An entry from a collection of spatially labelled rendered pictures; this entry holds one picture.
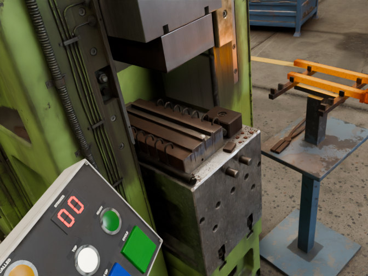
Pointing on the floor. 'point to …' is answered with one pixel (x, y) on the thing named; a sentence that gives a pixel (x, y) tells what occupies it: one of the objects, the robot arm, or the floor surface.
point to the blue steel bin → (282, 13)
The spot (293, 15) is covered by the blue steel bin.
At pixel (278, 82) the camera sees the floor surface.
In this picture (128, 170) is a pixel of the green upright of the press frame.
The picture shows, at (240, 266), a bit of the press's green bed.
